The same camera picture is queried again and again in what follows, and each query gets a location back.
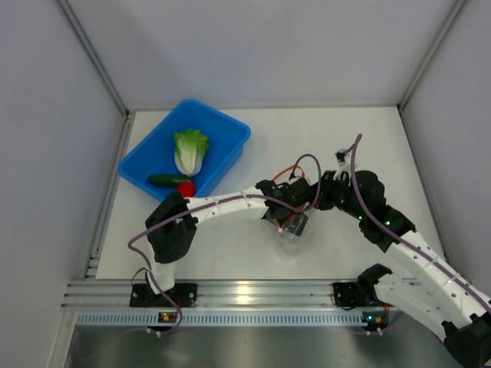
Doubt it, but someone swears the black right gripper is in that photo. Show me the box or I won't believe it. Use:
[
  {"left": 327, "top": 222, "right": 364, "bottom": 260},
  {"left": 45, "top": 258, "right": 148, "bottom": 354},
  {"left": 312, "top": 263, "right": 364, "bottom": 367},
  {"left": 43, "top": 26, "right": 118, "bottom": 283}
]
[{"left": 309, "top": 171, "right": 365, "bottom": 220}]

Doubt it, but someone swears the aluminium corner post right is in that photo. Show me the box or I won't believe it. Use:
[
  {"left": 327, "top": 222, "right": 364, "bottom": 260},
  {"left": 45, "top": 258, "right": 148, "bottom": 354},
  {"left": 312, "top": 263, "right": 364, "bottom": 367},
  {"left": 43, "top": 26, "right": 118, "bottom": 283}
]
[{"left": 397, "top": 0, "right": 470, "bottom": 112}]

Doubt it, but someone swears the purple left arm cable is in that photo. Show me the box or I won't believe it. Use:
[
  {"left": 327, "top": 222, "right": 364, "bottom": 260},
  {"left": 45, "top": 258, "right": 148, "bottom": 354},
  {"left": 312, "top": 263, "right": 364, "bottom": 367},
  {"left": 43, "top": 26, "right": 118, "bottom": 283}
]
[{"left": 127, "top": 153, "right": 323, "bottom": 330}]

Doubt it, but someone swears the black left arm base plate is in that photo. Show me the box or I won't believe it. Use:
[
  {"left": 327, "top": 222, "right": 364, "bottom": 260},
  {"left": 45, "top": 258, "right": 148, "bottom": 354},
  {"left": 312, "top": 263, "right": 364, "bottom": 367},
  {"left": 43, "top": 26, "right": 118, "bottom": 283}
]
[{"left": 129, "top": 283, "right": 197, "bottom": 308}]

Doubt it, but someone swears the aluminium rail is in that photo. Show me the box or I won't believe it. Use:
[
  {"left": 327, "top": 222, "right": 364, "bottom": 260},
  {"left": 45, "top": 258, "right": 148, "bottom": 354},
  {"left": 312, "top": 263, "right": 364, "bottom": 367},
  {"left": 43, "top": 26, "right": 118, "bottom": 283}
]
[{"left": 61, "top": 278, "right": 473, "bottom": 310}]

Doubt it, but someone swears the fake green cucumber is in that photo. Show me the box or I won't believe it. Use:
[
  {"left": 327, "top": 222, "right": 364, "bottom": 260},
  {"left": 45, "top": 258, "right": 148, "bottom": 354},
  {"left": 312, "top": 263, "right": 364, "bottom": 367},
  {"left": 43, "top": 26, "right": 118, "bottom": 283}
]
[{"left": 147, "top": 174, "right": 193, "bottom": 188}]

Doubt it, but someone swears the fake red bell pepper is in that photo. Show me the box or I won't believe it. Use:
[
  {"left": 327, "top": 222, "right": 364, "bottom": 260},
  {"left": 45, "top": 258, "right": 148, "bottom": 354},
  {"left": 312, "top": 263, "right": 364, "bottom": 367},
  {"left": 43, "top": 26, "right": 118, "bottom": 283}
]
[{"left": 176, "top": 181, "right": 196, "bottom": 198}]

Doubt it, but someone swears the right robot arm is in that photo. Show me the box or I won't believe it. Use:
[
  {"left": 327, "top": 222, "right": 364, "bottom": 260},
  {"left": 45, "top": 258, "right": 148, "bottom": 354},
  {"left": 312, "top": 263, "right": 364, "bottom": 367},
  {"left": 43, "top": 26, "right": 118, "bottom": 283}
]
[{"left": 316, "top": 170, "right": 490, "bottom": 367}]

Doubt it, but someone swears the aluminium corner post left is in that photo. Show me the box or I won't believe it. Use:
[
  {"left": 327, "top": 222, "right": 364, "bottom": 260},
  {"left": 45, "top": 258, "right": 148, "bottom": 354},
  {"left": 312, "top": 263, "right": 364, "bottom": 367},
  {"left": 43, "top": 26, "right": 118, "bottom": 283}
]
[{"left": 54, "top": 0, "right": 130, "bottom": 117}]

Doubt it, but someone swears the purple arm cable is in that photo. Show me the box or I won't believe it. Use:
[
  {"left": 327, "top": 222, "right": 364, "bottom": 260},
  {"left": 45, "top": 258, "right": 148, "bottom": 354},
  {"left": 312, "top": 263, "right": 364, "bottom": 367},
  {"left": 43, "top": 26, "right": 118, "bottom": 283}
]
[
  {"left": 127, "top": 153, "right": 323, "bottom": 330},
  {"left": 343, "top": 133, "right": 491, "bottom": 314}
]

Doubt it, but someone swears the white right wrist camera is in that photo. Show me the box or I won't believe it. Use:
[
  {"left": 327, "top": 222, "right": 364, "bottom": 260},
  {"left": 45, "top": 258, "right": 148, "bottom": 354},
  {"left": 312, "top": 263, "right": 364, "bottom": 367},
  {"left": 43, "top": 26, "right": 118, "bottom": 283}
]
[{"left": 334, "top": 146, "right": 356, "bottom": 180}]

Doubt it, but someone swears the clear zip top bag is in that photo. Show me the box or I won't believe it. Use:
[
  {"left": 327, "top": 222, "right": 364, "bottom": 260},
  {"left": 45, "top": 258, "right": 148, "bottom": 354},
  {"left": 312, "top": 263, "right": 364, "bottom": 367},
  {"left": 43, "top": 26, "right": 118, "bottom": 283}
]
[{"left": 262, "top": 164, "right": 319, "bottom": 261}]

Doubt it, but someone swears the white cable duct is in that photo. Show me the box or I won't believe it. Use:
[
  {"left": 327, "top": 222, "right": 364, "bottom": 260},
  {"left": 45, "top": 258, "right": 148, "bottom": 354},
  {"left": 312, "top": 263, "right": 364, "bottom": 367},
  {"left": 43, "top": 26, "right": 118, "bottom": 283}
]
[{"left": 77, "top": 310, "right": 374, "bottom": 327}]

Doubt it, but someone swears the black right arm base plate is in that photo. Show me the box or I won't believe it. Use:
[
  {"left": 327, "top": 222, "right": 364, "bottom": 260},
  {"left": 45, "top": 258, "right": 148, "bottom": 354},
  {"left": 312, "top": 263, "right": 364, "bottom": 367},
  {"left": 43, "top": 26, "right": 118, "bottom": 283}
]
[{"left": 332, "top": 282, "right": 384, "bottom": 310}]

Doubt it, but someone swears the aluminium corner post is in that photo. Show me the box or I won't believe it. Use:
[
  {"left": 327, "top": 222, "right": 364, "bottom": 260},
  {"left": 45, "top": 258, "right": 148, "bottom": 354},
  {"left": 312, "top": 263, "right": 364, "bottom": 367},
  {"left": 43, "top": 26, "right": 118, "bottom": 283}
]
[
  {"left": 397, "top": 0, "right": 470, "bottom": 112},
  {"left": 54, "top": 0, "right": 130, "bottom": 117}
]

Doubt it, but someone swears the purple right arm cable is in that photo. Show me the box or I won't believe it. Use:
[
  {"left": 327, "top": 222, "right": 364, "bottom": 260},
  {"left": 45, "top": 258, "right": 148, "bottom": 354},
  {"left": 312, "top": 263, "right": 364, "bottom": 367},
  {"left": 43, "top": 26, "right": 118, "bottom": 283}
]
[{"left": 343, "top": 133, "right": 491, "bottom": 314}]

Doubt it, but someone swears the fake green lettuce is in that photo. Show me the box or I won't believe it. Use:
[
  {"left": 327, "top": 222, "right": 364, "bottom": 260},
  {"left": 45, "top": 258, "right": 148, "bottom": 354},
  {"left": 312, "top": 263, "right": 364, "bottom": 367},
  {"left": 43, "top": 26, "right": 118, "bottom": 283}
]
[{"left": 174, "top": 128, "right": 209, "bottom": 177}]

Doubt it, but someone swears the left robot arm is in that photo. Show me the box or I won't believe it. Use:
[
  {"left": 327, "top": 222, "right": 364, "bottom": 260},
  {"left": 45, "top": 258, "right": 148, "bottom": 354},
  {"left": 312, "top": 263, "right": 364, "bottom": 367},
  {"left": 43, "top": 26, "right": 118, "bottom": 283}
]
[{"left": 128, "top": 177, "right": 321, "bottom": 306}]

